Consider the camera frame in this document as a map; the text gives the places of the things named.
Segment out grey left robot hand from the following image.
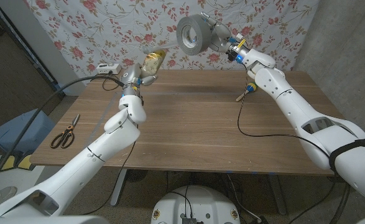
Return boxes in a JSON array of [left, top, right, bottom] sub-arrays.
[[121, 62, 159, 96]]

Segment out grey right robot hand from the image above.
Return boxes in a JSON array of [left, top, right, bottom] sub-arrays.
[[200, 11, 244, 62]]

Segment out grey duct tape roll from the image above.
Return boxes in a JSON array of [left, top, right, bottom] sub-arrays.
[[142, 14, 213, 56]]

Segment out plastic drink bottle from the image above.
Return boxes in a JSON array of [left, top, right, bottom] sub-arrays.
[[141, 49, 167, 77]]

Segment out white power strip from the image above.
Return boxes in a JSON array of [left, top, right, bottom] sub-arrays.
[[96, 63, 122, 75]]

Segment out floral backdrop cloth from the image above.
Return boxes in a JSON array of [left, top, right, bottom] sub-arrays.
[[23, 0, 321, 86]]

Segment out small wooden maraca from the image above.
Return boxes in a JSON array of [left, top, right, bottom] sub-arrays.
[[235, 82, 258, 103]]

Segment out grey metal table leg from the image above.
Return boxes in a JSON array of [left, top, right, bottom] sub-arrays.
[[110, 169, 129, 208], [267, 174, 288, 216]]

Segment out blue plastic bin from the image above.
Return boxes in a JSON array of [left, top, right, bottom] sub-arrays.
[[0, 108, 56, 154]]

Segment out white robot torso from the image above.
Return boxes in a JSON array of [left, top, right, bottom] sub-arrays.
[[150, 185, 241, 224]]

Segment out black power strip cable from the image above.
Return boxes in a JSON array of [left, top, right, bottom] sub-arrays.
[[90, 70, 121, 91]]

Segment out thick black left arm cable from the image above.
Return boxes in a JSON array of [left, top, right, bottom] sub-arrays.
[[0, 75, 126, 197]]

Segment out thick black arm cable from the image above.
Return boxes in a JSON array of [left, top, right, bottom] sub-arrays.
[[328, 182, 351, 224], [0, 75, 126, 197]]

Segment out black orange handled scissors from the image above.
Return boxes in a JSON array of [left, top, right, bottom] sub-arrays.
[[50, 113, 81, 149]]

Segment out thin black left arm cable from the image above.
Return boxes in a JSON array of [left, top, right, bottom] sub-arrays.
[[82, 139, 137, 216]]

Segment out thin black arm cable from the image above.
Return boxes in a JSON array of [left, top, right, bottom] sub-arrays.
[[236, 63, 335, 224], [82, 139, 137, 216]]

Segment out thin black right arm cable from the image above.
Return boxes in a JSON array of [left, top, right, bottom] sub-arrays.
[[236, 63, 335, 224]]

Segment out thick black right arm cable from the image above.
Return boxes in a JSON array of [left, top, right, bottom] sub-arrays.
[[328, 182, 351, 224]]

